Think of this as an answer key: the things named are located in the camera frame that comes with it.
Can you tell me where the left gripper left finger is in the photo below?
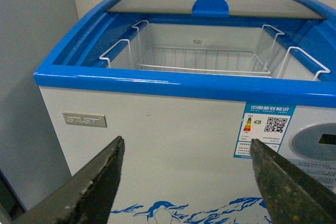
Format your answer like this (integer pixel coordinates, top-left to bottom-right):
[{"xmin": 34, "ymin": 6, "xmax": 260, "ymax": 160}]
[{"xmin": 13, "ymin": 136, "xmax": 124, "ymax": 223}]

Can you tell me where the white chest freezer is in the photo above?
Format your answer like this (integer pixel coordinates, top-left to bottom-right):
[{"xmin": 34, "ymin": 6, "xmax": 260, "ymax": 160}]
[{"xmin": 34, "ymin": 0, "xmax": 335, "ymax": 223}]

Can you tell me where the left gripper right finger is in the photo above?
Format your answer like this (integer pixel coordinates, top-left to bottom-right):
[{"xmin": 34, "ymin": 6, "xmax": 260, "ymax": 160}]
[{"xmin": 250, "ymin": 139, "xmax": 335, "ymax": 223}]

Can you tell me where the white wire freezer basket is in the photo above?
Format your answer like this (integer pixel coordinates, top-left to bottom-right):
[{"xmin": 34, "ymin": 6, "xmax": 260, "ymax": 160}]
[{"xmin": 99, "ymin": 20, "xmax": 331, "ymax": 81}]

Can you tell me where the glass sliding freezer lid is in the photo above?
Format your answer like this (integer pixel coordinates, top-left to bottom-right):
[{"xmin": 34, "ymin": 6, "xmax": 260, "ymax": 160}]
[{"xmin": 108, "ymin": 0, "xmax": 325, "ymax": 19}]

